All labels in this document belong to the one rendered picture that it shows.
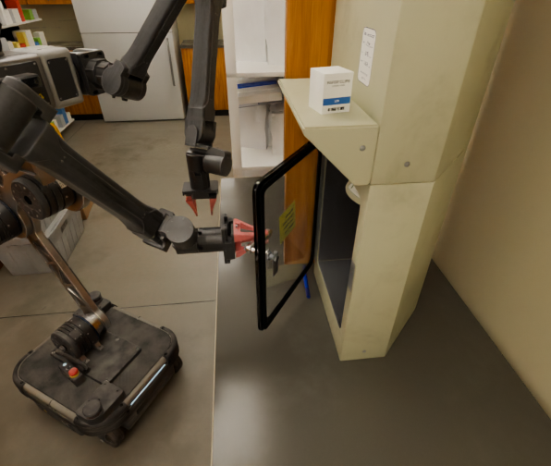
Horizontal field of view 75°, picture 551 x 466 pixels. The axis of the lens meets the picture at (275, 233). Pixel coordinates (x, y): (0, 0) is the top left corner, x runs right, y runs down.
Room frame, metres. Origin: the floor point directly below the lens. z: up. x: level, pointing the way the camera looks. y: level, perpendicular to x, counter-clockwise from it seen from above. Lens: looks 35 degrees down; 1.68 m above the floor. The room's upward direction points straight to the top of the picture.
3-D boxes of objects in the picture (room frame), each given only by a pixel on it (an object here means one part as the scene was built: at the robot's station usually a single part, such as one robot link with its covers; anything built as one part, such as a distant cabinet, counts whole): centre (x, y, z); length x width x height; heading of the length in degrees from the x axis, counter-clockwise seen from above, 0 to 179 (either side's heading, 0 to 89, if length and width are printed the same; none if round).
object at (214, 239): (0.66, 0.14, 1.20); 0.07 x 0.07 x 0.10; 6
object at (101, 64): (1.18, 0.53, 1.45); 0.09 x 0.08 x 0.12; 154
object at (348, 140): (0.67, -0.08, 1.46); 0.32 x 0.11 x 0.10; 6
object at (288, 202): (0.69, -0.04, 1.19); 0.30 x 0.01 x 0.40; 151
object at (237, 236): (0.67, 0.07, 1.20); 0.09 x 0.07 x 0.07; 96
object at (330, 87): (0.60, -0.09, 1.54); 0.05 x 0.05 x 0.06; 20
